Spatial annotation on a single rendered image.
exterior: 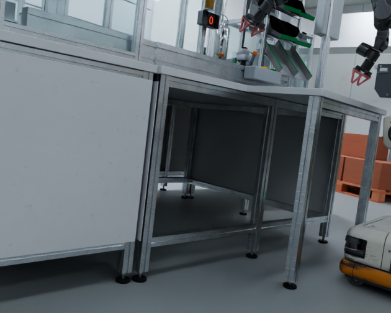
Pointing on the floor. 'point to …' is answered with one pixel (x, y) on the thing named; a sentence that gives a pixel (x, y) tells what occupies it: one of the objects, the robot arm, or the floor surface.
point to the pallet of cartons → (352, 150)
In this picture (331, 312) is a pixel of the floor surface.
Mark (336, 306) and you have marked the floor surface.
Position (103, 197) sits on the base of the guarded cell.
